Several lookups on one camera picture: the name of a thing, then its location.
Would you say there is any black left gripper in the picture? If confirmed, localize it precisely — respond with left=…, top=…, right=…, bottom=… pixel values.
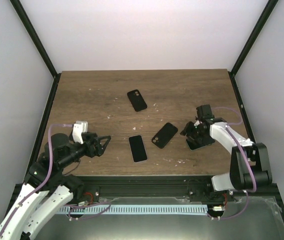
left=59, top=132, right=112, bottom=170

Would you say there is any metal sheet front panel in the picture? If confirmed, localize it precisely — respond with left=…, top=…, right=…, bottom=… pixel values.
left=34, top=195, right=284, bottom=240

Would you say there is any purple edged smartphone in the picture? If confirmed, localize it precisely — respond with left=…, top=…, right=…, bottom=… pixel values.
left=128, top=135, right=148, bottom=163

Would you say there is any black phone case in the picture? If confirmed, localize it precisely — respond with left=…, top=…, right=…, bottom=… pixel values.
left=127, top=89, right=148, bottom=112
left=151, top=122, right=178, bottom=149

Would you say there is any teal edged smartphone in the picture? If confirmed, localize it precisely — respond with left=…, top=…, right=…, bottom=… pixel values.
left=186, top=139, right=206, bottom=151

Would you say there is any black frame post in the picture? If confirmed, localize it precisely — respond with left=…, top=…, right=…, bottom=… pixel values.
left=230, top=0, right=280, bottom=76
left=8, top=0, right=59, bottom=78

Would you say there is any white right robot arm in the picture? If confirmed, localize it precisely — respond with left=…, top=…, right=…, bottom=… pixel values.
left=180, top=104, right=273, bottom=202

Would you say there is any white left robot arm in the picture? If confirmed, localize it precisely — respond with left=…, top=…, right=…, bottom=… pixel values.
left=0, top=132, right=111, bottom=240

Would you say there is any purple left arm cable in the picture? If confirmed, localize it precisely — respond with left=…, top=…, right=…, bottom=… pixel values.
left=0, top=123, right=112, bottom=238

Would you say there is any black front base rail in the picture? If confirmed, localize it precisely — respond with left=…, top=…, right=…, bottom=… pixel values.
left=13, top=174, right=280, bottom=203

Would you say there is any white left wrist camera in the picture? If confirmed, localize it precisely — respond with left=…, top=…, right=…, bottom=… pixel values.
left=72, top=120, right=88, bottom=144

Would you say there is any black frame post left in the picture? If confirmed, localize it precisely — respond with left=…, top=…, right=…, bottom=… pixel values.
left=8, top=0, right=59, bottom=78

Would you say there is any light blue slotted cable duct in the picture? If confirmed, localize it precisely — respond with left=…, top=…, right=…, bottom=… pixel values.
left=57, top=204, right=208, bottom=216

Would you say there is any black frame post right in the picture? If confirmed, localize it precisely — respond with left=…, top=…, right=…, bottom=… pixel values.
left=230, top=0, right=280, bottom=76

